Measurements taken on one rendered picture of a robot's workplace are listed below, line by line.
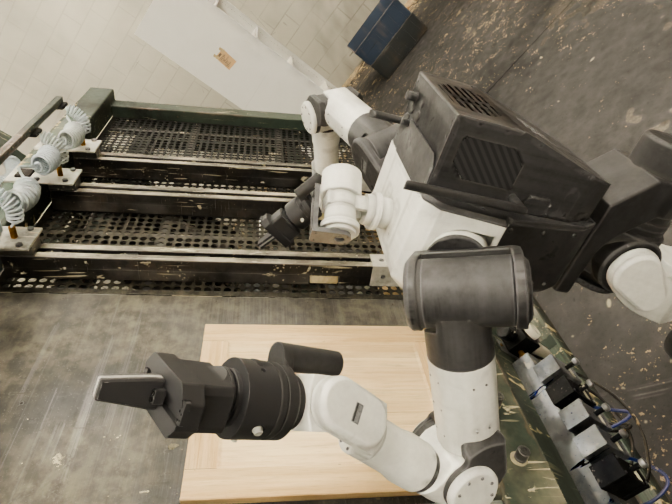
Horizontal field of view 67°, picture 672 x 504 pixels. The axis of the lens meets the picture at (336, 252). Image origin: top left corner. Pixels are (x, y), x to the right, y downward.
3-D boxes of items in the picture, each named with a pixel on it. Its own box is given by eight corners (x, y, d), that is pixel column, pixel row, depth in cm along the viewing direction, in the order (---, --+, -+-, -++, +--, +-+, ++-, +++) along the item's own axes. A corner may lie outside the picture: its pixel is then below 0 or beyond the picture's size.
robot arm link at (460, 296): (513, 332, 70) (509, 242, 65) (519, 373, 62) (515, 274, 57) (429, 334, 73) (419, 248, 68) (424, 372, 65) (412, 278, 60)
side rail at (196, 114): (353, 145, 244) (356, 124, 238) (114, 129, 227) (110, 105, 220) (351, 139, 250) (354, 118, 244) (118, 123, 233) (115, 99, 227)
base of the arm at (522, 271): (525, 297, 72) (523, 226, 67) (535, 357, 61) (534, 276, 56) (419, 301, 76) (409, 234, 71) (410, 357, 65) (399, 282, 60)
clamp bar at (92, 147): (377, 194, 191) (388, 134, 178) (40, 176, 172) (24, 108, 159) (372, 182, 199) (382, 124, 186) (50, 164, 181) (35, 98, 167)
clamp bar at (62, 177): (389, 227, 172) (402, 163, 159) (12, 211, 153) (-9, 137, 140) (383, 212, 180) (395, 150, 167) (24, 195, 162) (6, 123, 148)
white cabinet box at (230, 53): (367, 124, 476) (169, -30, 387) (328, 170, 498) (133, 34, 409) (357, 103, 526) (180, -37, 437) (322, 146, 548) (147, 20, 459)
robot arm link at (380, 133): (393, 101, 105) (430, 128, 95) (397, 138, 111) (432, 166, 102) (344, 121, 103) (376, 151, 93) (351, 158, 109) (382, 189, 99)
